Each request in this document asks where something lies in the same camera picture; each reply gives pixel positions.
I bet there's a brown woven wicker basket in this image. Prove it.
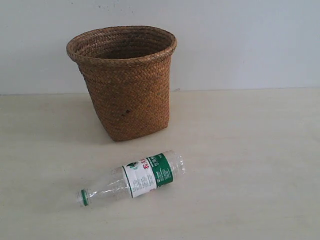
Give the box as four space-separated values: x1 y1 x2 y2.
66 25 178 142

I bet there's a clear plastic bottle green label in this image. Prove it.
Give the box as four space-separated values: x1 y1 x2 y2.
76 150 186 207

